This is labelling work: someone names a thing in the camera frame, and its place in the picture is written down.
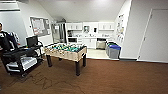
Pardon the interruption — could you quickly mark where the white drawer stack beside microwave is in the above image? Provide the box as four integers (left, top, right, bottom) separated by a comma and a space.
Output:
76, 37, 84, 48

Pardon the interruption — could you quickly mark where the black built-in microwave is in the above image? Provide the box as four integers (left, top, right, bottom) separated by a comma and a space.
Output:
67, 37, 78, 43

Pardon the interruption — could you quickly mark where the foosball table with green field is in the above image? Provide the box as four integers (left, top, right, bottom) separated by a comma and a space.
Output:
43, 42, 88, 77

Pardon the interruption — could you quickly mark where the stainless steel refrigerator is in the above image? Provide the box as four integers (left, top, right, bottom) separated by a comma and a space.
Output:
51, 22, 68, 44

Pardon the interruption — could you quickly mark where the grey bin with blue lid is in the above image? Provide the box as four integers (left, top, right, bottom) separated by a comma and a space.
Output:
109, 44, 122, 60

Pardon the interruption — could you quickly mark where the grey bulletin board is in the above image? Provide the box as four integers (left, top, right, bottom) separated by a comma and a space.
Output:
29, 16, 52, 37

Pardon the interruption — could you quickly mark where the black monitor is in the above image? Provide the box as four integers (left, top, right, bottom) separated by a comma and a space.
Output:
25, 35, 39, 48

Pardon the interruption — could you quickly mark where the black wheeled cart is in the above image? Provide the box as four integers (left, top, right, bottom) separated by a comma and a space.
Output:
0, 41, 46, 78

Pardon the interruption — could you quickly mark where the white equipment box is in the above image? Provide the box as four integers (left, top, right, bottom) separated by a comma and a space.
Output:
6, 56, 38, 72

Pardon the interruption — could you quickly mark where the white door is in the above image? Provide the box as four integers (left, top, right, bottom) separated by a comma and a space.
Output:
138, 8, 168, 63

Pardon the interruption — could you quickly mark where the person in black shirt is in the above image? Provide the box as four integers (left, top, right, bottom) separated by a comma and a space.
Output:
0, 22, 19, 51

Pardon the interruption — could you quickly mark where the white double-door wall cabinet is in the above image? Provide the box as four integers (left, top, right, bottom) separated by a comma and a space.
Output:
66, 22, 83, 31

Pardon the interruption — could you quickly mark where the white wide wall cabinet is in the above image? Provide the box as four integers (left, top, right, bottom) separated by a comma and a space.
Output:
98, 22, 115, 32

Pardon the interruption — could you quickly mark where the large colourful wall poster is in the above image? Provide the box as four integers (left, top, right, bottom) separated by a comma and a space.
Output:
114, 13, 126, 46

